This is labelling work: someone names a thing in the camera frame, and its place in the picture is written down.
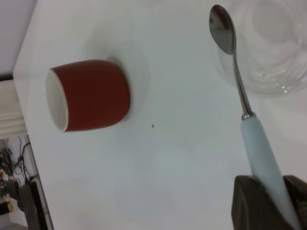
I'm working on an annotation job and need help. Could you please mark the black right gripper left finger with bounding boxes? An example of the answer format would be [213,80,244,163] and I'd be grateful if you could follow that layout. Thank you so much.
[231,174,297,230]

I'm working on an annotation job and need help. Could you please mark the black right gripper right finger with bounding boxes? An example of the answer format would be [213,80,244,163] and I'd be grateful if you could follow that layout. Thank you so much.
[283,175,307,230]

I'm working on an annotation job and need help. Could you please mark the metal spoon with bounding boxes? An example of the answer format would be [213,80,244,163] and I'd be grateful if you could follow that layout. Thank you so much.
[208,4,302,230]

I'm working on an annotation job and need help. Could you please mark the red ceramic mug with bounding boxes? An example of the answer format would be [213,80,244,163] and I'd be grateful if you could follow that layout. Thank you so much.
[45,56,132,133]

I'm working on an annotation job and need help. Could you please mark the clear glass saucer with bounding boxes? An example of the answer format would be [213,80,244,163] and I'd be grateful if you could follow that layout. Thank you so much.
[215,0,307,96]

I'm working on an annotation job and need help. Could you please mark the white ribbed moulding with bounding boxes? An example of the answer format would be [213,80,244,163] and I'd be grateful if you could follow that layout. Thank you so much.
[0,79,26,138]

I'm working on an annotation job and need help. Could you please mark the black table frame bar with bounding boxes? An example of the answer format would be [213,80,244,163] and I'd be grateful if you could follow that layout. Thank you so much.
[18,141,55,230]

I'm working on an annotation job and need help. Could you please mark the black cable tangle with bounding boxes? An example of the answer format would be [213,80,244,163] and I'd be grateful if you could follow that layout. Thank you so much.
[0,136,39,192]

